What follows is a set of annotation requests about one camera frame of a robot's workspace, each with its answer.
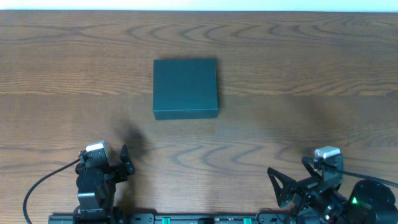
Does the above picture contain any dark green box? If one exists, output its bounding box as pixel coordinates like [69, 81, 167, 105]
[152, 58, 219, 120]

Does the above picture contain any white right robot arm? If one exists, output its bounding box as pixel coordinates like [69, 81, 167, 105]
[267, 168, 397, 224]

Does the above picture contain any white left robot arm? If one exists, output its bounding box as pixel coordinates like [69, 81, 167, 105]
[75, 141, 135, 221]

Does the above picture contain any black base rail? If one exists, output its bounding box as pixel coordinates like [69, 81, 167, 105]
[48, 209, 296, 224]

